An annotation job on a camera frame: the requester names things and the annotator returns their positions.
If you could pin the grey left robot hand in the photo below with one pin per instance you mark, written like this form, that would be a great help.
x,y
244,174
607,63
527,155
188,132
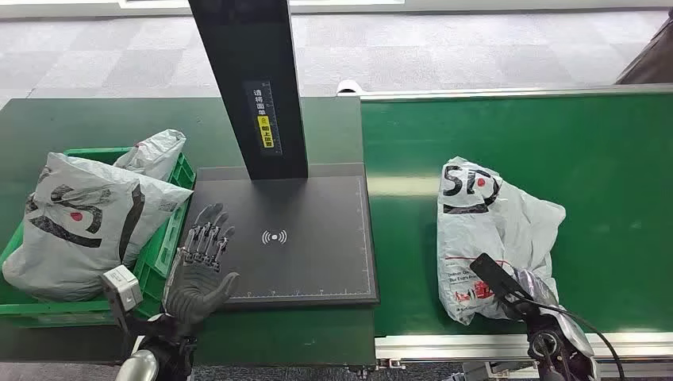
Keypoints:
x,y
197,286

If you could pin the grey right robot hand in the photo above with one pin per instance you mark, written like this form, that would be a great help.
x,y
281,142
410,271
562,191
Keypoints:
x,y
539,292

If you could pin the grey red-print mailer bag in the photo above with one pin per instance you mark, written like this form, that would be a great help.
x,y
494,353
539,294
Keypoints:
x,y
489,236

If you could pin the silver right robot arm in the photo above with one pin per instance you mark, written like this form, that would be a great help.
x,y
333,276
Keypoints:
x,y
570,328

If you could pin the green conveyor belt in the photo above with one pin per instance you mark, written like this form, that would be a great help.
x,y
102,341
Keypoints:
x,y
604,184

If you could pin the white conveyor roller end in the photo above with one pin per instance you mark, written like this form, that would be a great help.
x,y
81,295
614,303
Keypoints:
x,y
347,86

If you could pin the green plastic crate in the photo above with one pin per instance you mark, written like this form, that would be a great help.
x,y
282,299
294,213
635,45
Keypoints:
x,y
152,273

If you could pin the black scanner platform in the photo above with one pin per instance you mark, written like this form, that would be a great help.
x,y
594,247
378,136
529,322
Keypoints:
x,y
315,252

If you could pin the small grey mailer bag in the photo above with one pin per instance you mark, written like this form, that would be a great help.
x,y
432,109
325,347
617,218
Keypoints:
x,y
155,152

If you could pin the large grey logo mailer bag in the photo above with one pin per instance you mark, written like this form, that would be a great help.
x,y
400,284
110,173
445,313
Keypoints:
x,y
52,263

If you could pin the black yellow ruler label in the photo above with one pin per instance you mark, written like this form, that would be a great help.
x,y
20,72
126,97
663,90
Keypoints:
x,y
265,131

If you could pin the black scanner column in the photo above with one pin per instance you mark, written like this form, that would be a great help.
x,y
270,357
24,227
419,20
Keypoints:
x,y
236,52

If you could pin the person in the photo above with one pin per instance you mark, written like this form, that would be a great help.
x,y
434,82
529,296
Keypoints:
x,y
652,60

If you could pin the metal mounting bracket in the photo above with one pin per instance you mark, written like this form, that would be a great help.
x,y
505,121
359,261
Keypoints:
x,y
391,364

